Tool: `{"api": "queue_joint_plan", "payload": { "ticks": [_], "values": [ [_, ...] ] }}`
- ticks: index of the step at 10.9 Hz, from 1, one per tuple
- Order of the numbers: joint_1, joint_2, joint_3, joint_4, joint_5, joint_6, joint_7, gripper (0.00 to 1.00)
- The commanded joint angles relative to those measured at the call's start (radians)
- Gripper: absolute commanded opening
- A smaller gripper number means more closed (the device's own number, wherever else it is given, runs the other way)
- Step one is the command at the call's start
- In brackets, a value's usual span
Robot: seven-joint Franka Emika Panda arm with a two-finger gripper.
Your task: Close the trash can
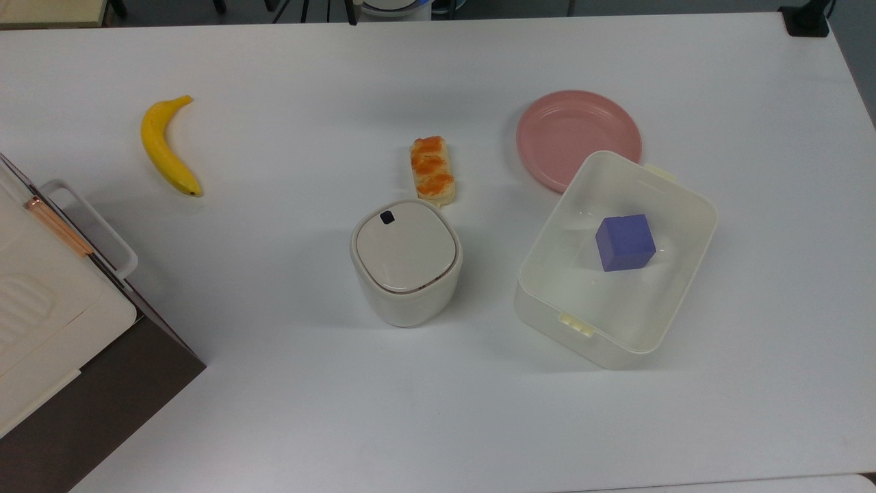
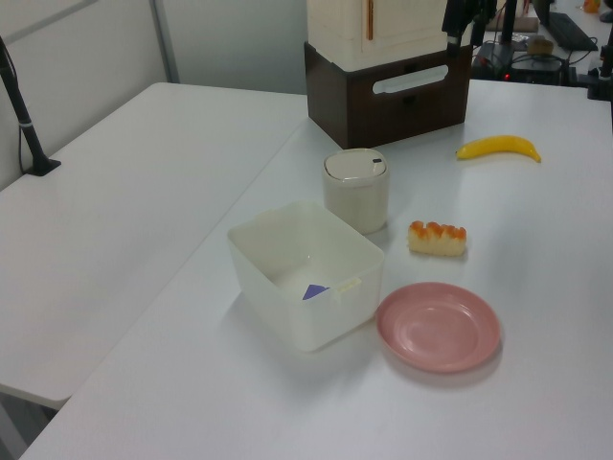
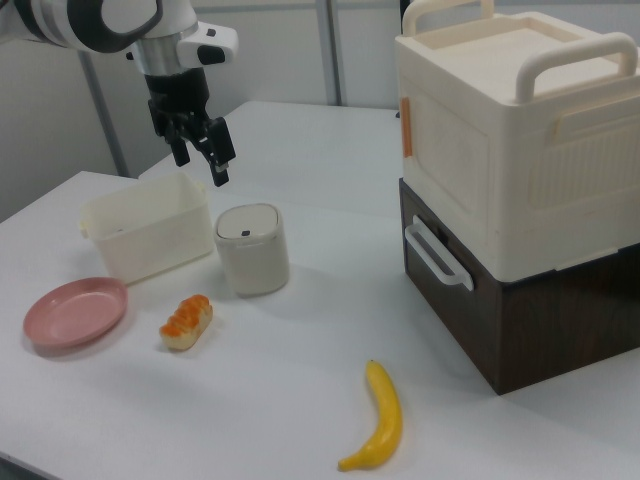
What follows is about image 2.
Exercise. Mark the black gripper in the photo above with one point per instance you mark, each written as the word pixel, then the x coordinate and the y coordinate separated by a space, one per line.
pixel 467 14

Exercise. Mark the small beige lidded trash can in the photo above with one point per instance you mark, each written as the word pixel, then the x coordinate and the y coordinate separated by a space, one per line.
pixel 356 201

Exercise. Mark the black upright pole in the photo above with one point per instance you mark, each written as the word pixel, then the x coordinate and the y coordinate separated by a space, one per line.
pixel 507 21

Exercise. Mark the cream white cabinet box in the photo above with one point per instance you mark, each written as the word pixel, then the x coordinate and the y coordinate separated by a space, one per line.
pixel 407 29

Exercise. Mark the black device with red light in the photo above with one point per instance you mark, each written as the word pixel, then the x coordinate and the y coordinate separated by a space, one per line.
pixel 527 69

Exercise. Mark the small brown cardboard piece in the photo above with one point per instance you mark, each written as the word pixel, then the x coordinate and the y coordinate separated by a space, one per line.
pixel 539 46

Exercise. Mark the dark brown crate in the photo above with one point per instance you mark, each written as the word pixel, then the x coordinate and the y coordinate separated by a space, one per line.
pixel 407 115

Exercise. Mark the black keyboard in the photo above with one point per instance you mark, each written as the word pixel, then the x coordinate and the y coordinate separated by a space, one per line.
pixel 570 31

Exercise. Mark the yellow toy banana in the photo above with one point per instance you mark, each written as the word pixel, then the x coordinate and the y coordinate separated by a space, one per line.
pixel 498 144

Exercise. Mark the small orange object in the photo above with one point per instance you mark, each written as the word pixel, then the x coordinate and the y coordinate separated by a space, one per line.
pixel 591 5

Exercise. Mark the toy bread with orange topping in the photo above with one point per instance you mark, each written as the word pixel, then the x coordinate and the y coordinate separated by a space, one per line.
pixel 437 241

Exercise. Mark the white plastic storage box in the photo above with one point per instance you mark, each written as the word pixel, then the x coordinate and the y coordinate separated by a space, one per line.
pixel 268 249

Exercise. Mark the pink plastic plate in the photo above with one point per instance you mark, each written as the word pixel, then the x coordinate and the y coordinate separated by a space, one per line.
pixel 438 328

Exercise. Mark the purple paper card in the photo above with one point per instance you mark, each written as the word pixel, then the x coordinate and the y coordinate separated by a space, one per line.
pixel 313 291

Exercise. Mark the black camera stand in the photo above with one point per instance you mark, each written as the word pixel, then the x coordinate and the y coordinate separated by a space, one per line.
pixel 604 72

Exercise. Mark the black camera pole with clamp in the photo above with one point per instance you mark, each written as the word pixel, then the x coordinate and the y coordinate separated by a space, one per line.
pixel 24 124

